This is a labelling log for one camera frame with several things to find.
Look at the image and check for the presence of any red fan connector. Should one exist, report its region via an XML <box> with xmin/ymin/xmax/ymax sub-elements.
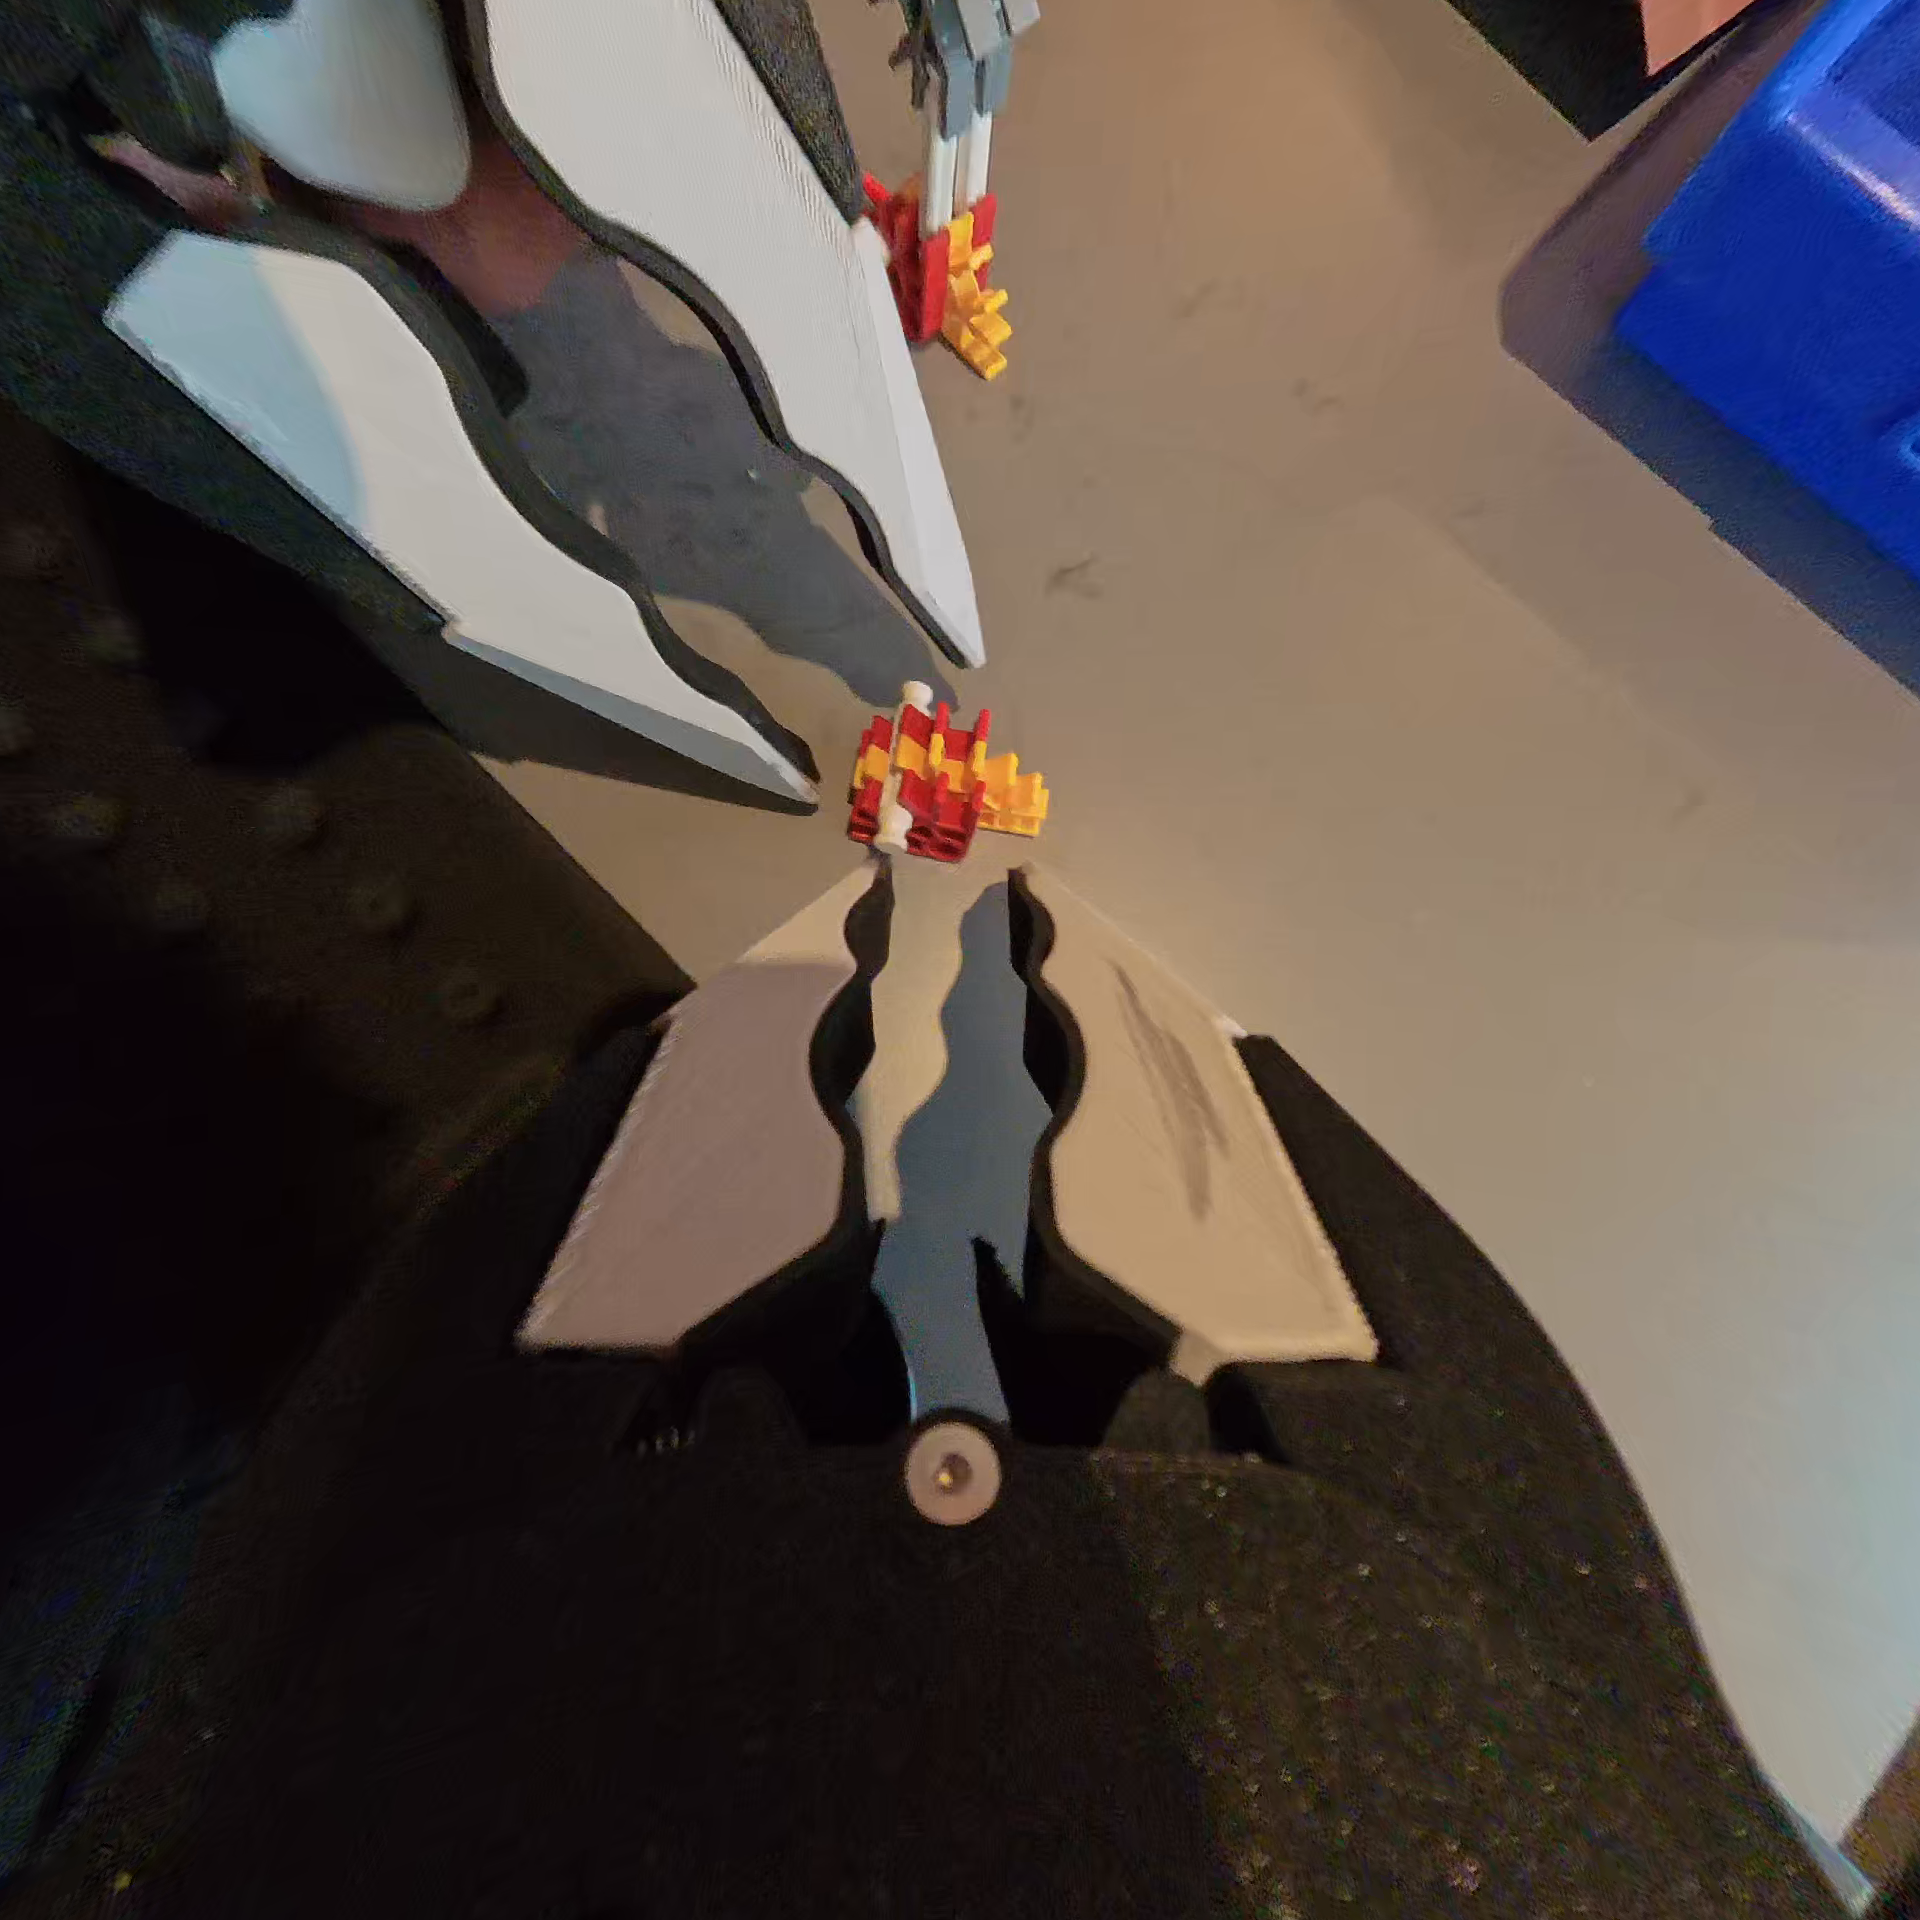
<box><xmin>847</xmin><ymin>794</ymin><xmax>985</xmax><ymax>861</ymax></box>
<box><xmin>856</xmin><ymin>704</ymin><xmax>993</xmax><ymax>781</ymax></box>

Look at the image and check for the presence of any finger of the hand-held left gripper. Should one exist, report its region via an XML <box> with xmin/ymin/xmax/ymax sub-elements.
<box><xmin>462</xmin><ymin>0</ymin><xmax>990</xmax><ymax>672</ymax></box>
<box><xmin>102</xmin><ymin>231</ymin><xmax>824</xmax><ymax>806</ymax></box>

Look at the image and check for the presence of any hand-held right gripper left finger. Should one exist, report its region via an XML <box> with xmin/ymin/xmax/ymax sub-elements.
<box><xmin>517</xmin><ymin>865</ymin><xmax>897</xmax><ymax>1354</ymax></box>

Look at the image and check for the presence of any small red toy assembly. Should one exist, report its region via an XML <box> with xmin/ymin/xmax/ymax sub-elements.
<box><xmin>862</xmin><ymin>168</ymin><xmax>1017</xmax><ymax>381</ymax></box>

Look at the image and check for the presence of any short white toy rod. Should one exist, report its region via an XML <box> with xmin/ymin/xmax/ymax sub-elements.
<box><xmin>873</xmin><ymin>680</ymin><xmax>942</xmax><ymax>856</ymax></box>

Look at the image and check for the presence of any yellow fan connector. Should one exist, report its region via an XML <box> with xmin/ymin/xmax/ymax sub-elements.
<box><xmin>850</xmin><ymin>743</ymin><xmax>1053</xmax><ymax>839</ymax></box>

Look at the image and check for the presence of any small blue plastic bin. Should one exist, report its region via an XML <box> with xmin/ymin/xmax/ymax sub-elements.
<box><xmin>1616</xmin><ymin>0</ymin><xmax>1920</xmax><ymax>583</ymax></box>

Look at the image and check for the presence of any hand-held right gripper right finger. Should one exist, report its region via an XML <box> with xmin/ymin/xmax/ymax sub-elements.
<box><xmin>1007</xmin><ymin>865</ymin><xmax>1378</xmax><ymax>1385</ymax></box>

